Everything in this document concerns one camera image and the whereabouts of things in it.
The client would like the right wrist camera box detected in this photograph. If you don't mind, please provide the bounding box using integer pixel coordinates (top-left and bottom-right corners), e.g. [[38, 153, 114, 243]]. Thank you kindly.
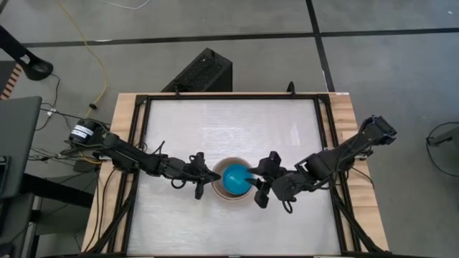
[[265, 150, 282, 170]]

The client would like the wooden slatted board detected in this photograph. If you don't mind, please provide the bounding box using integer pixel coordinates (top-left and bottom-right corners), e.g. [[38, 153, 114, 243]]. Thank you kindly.
[[0, 63, 23, 101]]

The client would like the yellow cable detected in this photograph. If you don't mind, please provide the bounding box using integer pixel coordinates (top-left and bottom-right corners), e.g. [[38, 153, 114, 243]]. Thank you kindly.
[[56, 0, 109, 120]]

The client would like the white cable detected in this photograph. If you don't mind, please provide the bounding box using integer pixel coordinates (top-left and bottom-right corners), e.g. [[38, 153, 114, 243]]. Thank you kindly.
[[103, 0, 151, 11]]

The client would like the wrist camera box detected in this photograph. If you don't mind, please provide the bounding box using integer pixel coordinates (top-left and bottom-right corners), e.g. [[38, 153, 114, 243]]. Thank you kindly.
[[189, 151, 207, 171], [265, 150, 282, 170]]

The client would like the blue bowl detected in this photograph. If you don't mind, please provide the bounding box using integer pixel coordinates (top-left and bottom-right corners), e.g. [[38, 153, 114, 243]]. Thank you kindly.
[[222, 163, 253, 196]]

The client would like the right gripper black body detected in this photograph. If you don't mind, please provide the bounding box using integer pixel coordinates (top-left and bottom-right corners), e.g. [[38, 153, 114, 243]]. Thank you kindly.
[[262, 168, 299, 202]]

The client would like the black table frame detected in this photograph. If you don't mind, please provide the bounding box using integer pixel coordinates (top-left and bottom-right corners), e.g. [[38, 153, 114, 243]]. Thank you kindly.
[[96, 92, 387, 256]]

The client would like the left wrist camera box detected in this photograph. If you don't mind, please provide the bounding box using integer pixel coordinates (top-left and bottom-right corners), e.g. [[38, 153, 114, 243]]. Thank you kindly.
[[189, 151, 207, 171]]

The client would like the grey desk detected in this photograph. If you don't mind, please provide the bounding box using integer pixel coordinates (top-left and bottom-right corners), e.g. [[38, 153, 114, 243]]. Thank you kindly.
[[0, 95, 44, 248]]

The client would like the tan bowl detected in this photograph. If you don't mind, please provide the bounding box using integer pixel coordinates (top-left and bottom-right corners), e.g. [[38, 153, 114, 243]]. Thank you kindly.
[[211, 156, 257, 201]]

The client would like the black floor stand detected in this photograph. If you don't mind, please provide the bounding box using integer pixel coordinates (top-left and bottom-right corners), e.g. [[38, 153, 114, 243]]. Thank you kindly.
[[0, 24, 55, 82]]

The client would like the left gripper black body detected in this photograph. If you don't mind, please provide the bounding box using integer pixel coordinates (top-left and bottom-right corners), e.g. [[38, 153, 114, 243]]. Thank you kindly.
[[179, 159, 207, 185]]

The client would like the black computer tower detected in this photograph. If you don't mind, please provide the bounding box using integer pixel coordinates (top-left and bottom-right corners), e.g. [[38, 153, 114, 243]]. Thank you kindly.
[[161, 47, 234, 94]]

